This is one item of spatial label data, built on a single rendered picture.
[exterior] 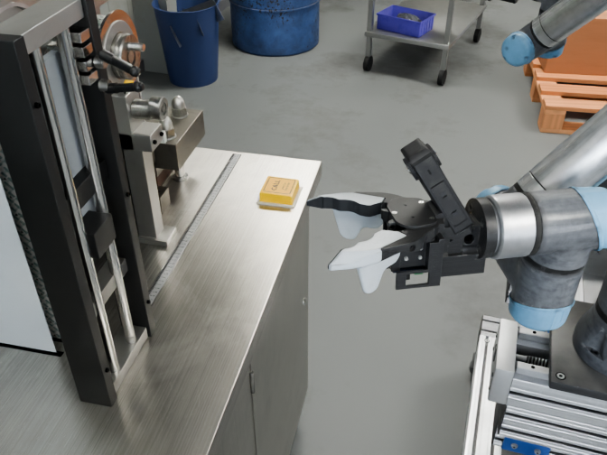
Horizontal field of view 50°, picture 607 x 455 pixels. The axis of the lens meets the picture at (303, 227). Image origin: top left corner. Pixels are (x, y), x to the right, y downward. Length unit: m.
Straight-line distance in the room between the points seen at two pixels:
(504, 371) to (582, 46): 3.05
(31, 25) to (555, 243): 0.61
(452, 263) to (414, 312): 1.67
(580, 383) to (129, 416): 0.72
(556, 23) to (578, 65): 2.60
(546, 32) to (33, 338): 1.19
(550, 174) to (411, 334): 1.50
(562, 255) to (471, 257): 0.11
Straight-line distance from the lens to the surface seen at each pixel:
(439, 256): 0.74
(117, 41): 1.14
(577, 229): 0.79
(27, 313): 1.07
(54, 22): 0.77
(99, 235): 0.88
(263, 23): 4.46
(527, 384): 1.26
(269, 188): 1.37
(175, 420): 0.98
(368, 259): 0.67
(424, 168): 0.71
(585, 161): 0.92
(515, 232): 0.76
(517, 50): 1.58
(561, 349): 1.24
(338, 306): 2.44
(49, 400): 1.05
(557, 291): 0.85
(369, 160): 3.31
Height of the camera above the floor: 1.66
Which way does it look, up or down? 36 degrees down
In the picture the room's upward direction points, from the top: straight up
